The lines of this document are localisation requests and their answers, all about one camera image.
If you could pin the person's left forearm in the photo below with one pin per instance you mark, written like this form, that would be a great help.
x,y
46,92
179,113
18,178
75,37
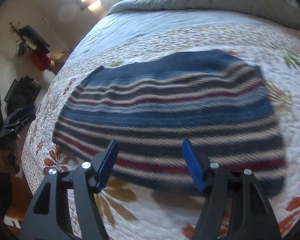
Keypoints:
x,y
6,193

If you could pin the wall coat rack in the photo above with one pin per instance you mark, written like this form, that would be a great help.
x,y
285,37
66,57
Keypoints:
x,y
29,41

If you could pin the blue striped knit sweater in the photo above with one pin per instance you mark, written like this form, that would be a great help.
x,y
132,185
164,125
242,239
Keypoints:
x,y
216,100

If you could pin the red bag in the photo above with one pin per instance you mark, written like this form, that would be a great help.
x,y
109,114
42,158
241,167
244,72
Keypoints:
x,y
40,60

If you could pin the person's left hand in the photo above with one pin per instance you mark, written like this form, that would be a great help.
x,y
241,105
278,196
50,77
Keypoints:
x,y
10,158

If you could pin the floral quilted bedspread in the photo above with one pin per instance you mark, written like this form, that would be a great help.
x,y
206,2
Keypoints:
x,y
140,36

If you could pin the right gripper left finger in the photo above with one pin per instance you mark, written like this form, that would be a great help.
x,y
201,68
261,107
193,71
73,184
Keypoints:
x,y
63,196

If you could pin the dark bag on chair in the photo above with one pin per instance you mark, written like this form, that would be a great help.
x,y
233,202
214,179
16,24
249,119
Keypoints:
x,y
22,93

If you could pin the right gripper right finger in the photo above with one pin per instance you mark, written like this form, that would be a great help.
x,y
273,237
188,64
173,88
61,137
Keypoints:
x,y
251,216

